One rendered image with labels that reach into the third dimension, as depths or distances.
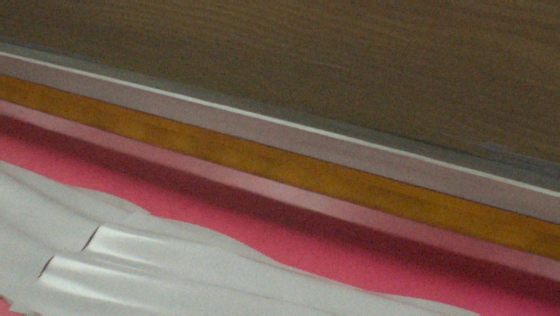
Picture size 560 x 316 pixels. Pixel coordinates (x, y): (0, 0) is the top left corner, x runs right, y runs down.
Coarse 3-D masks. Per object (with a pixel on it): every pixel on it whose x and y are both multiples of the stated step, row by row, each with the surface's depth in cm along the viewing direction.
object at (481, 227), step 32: (0, 96) 30; (32, 96) 29; (128, 128) 27; (160, 128) 26; (224, 160) 25; (256, 160) 25; (320, 192) 24; (352, 192) 23; (384, 192) 23; (448, 224) 22; (480, 224) 22; (512, 224) 21; (544, 256) 21
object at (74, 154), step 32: (0, 128) 28; (32, 128) 29; (64, 128) 29; (96, 128) 29; (32, 160) 25; (64, 160) 26; (96, 160) 26; (128, 160) 26; (160, 160) 27; (192, 160) 27; (128, 192) 24; (160, 192) 24
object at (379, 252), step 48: (192, 192) 24; (240, 192) 25; (288, 192) 25; (240, 240) 22; (288, 240) 22; (336, 240) 22; (384, 240) 23; (432, 240) 23; (480, 240) 23; (384, 288) 20; (432, 288) 20; (480, 288) 20; (528, 288) 20
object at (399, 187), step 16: (0, 80) 29; (16, 80) 29; (64, 96) 28; (80, 96) 27; (112, 112) 27; (128, 112) 26; (176, 128) 26; (192, 128) 25; (224, 144) 25; (240, 144) 25; (256, 144) 24; (288, 160) 24; (304, 160) 24; (352, 176) 23; (368, 176) 23; (400, 192) 23; (416, 192) 22; (432, 192) 22; (464, 208) 22; (480, 208) 21; (528, 224) 21; (544, 224) 21
